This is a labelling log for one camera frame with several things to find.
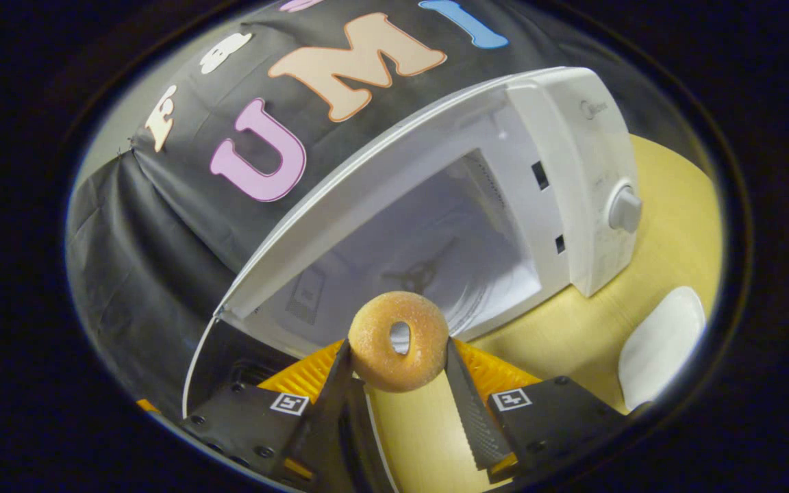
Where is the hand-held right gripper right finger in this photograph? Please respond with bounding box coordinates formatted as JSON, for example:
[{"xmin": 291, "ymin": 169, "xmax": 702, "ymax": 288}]
[{"xmin": 444, "ymin": 337, "xmax": 631, "ymax": 480}]

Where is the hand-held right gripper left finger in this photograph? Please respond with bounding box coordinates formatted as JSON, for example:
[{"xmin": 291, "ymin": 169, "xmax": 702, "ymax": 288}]
[{"xmin": 182, "ymin": 339, "xmax": 395, "ymax": 492}]

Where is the brown sugared doughnut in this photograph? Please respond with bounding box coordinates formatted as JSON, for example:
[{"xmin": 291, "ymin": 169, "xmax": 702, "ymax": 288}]
[{"xmin": 348, "ymin": 290, "xmax": 450, "ymax": 393}]

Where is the white microwave oven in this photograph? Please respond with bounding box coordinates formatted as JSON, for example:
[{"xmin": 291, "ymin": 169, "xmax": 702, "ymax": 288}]
[{"xmin": 181, "ymin": 66, "xmax": 644, "ymax": 420}]

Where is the black backdrop cloth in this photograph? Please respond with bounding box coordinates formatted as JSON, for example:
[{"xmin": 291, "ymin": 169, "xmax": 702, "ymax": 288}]
[{"xmin": 66, "ymin": 0, "xmax": 703, "ymax": 418}]

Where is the white square plate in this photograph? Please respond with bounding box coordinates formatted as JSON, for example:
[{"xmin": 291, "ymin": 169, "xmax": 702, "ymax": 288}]
[{"xmin": 618, "ymin": 286, "xmax": 707, "ymax": 412}]

